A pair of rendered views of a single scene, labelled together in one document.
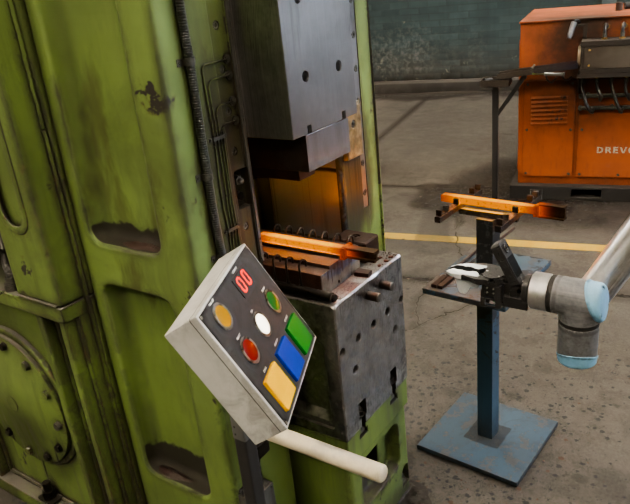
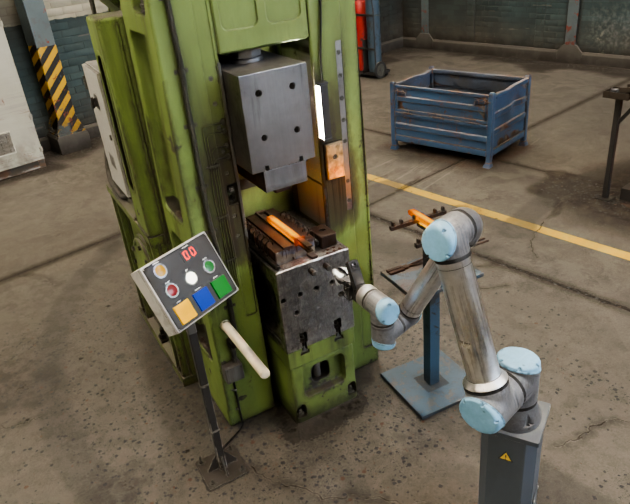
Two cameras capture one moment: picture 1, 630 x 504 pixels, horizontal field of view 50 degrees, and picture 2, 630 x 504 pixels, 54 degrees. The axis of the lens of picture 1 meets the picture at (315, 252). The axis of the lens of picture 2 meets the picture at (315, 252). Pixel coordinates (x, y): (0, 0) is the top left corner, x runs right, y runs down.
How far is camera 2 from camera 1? 140 cm
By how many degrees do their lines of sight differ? 24
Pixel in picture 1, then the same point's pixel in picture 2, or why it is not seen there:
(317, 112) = (275, 158)
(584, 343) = (378, 334)
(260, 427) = (169, 329)
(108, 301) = (174, 239)
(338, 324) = (279, 284)
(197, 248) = (195, 226)
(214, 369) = (149, 295)
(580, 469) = not seen: hidden behind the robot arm
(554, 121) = not seen: outside the picture
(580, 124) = not seen: outside the picture
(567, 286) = (372, 298)
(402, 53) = (624, 28)
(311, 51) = (270, 123)
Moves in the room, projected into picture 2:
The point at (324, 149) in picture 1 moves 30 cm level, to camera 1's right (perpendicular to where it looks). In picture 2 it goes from (281, 179) to (347, 184)
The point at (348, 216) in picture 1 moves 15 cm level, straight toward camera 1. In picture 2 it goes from (330, 214) to (316, 228)
